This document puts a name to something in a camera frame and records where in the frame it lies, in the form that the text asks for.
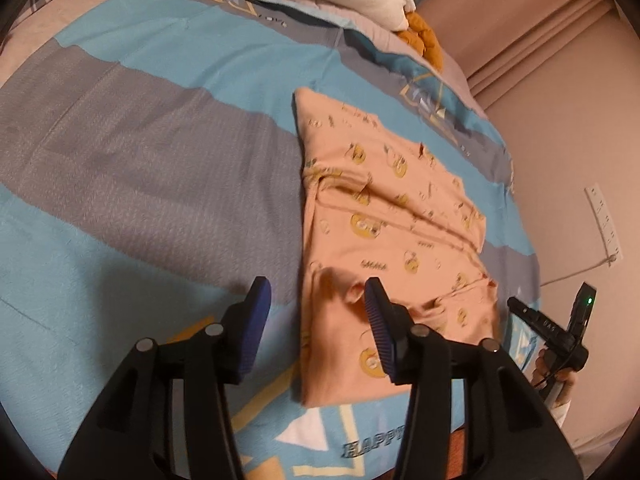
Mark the pink cartoon print garment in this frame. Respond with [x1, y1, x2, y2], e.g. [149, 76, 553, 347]
[294, 88, 499, 408]

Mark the white power strip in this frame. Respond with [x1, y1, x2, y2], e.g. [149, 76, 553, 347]
[585, 183, 623, 266]

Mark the person's right hand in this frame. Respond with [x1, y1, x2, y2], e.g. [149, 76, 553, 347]
[530, 347, 577, 406]

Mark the blue grey patterned bed sheet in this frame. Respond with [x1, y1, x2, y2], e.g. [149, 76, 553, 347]
[1, 0, 540, 479]

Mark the pink mauve bed cover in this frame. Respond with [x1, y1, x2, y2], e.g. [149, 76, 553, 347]
[1, 0, 431, 81]

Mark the white power strip cable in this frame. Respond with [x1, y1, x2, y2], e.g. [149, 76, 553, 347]
[539, 257, 616, 288]

